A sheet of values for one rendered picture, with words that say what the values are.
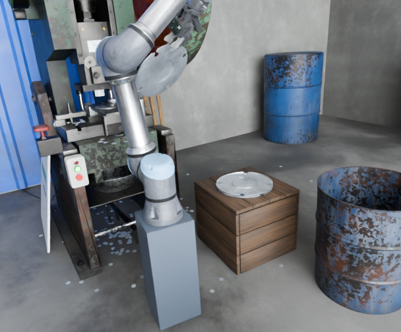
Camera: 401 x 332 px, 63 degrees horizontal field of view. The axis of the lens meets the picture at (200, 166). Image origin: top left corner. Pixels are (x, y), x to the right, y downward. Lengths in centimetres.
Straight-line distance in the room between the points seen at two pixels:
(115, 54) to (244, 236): 96
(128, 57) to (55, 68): 93
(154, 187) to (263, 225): 65
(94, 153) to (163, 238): 61
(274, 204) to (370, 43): 313
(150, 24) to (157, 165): 45
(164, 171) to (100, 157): 57
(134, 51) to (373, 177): 118
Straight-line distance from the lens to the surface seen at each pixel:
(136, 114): 121
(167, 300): 137
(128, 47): 106
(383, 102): 438
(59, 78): 196
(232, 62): 368
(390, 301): 157
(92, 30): 174
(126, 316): 154
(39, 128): 153
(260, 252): 168
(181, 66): 162
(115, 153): 165
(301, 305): 155
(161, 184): 114
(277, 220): 166
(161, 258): 125
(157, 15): 110
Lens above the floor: 106
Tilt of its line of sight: 21 degrees down
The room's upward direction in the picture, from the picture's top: 4 degrees counter-clockwise
